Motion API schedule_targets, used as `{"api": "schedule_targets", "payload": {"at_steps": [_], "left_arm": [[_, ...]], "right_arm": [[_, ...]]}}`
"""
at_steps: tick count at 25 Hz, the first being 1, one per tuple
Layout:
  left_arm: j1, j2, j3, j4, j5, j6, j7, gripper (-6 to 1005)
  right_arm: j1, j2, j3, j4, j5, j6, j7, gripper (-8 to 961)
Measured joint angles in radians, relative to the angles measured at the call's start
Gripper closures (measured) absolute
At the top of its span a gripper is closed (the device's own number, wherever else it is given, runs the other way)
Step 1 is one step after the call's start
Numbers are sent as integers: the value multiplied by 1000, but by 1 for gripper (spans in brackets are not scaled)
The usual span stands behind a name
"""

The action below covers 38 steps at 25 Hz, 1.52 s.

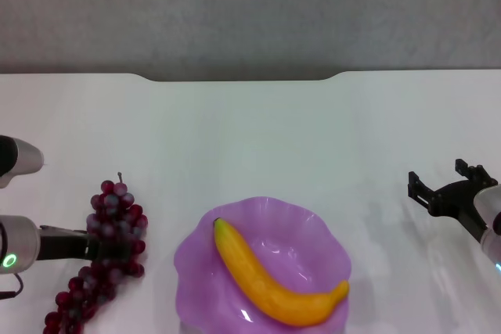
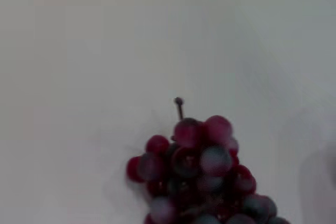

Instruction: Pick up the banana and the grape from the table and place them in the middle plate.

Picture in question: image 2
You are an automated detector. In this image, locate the dark red grape bunch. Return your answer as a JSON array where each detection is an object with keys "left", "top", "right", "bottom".
[{"left": 126, "top": 97, "right": 291, "bottom": 224}]

